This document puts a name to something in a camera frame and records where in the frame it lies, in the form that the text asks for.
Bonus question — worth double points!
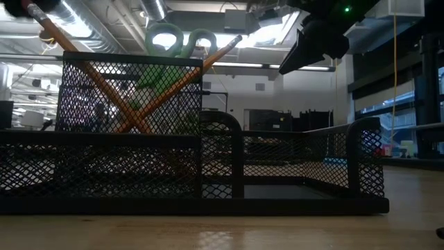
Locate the silver ventilation duct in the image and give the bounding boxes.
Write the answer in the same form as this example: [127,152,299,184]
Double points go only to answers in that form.
[140,0,168,22]

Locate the blue sticky note pad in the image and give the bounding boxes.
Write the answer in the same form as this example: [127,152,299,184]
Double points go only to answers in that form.
[322,156,349,165]

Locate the black background monitor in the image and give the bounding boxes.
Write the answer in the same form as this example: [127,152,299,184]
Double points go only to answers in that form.
[0,100,15,130]

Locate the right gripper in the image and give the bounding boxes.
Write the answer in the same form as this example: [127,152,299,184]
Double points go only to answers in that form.
[279,0,381,75]

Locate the black background cabinets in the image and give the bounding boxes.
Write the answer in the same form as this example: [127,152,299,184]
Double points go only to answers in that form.
[248,108,334,133]

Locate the black mesh desk organizer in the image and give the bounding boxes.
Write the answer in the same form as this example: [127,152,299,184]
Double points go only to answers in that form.
[0,51,390,215]

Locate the ceiling light strip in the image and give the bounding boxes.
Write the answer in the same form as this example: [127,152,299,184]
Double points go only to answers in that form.
[211,61,336,72]

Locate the black background pillar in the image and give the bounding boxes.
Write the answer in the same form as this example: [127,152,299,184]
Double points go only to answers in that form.
[418,33,441,159]

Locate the black aluminium table frame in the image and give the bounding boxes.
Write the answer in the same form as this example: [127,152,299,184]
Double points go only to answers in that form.
[377,156,444,172]

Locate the grey ceiling box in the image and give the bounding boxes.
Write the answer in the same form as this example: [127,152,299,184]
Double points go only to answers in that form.
[223,9,261,35]

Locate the orange pencil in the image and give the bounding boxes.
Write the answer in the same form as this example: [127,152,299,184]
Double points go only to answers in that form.
[116,33,244,135]
[20,0,153,135]

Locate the green-handled scissors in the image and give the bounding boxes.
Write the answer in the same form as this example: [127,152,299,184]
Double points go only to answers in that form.
[133,22,219,108]

